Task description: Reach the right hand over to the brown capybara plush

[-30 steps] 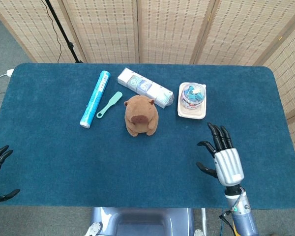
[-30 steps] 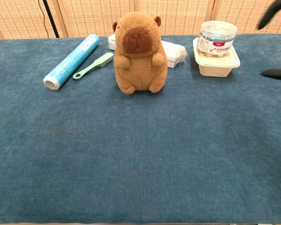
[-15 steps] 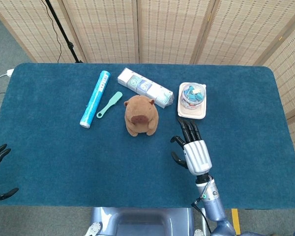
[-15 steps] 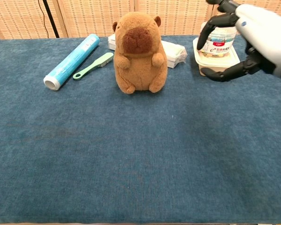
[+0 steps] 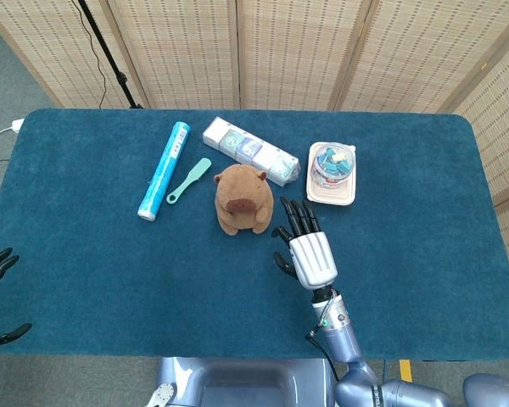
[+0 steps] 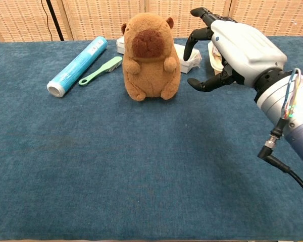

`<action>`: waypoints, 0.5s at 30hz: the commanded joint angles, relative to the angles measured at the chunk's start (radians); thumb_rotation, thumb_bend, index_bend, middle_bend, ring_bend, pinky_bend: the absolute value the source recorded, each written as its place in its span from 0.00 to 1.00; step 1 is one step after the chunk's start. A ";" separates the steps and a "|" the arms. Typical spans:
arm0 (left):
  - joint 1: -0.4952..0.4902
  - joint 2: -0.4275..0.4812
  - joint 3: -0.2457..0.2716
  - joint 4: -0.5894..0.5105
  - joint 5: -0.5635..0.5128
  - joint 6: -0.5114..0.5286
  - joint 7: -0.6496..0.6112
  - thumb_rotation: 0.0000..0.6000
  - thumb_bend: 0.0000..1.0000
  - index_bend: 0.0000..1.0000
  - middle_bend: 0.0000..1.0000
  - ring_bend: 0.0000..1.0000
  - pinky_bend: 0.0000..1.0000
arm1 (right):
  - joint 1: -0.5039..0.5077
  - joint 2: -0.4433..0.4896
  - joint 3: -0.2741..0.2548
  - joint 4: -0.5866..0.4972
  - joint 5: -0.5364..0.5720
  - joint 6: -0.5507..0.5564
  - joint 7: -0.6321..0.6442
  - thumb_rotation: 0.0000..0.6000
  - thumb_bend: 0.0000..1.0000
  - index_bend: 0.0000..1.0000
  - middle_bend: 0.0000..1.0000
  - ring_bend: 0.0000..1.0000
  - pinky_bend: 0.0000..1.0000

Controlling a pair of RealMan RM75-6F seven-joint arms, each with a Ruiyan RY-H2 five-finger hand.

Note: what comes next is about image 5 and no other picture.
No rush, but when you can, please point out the clear jar of clips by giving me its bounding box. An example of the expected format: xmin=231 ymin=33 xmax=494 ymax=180
xmin=308 ymin=142 xmax=357 ymax=188

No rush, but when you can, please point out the blue robot torso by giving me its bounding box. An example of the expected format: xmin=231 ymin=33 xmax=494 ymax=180
xmin=146 ymin=357 xmax=338 ymax=407

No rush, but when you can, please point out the black cable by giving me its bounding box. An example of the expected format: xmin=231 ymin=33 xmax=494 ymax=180
xmin=70 ymin=0 xmax=108 ymax=108

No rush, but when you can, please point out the dark blue table mat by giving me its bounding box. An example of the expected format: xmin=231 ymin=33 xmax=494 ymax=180
xmin=0 ymin=108 xmax=509 ymax=361

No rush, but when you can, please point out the wrapped tissue pack bundle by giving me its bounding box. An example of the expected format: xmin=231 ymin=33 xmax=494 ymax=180
xmin=202 ymin=116 xmax=301 ymax=188

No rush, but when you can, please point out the plastic container with clips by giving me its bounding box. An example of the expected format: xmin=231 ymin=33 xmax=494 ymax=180
xmin=306 ymin=142 xmax=360 ymax=207

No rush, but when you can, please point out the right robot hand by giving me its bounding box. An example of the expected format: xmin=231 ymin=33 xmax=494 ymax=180
xmin=271 ymin=196 xmax=338 ymax=291

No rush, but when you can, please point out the blue plastic bag roll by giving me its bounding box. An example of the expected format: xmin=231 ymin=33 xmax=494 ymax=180
xmin=137 ymin=121 xmax=192 ymax=222

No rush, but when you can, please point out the black tripod stand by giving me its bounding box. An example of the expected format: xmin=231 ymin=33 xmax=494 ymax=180
xmin=76 ymin=0 xmax=144 ymax=109

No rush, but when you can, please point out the brown capybara plush toy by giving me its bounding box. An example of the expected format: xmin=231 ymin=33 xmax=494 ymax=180
xmin=213 ymin=164 xmax=276 ymax=237

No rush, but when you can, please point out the mint green plastic spatula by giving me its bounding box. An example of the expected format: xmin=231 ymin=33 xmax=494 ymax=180
xmin=165 ymin=157 xmax=213 ymax=206

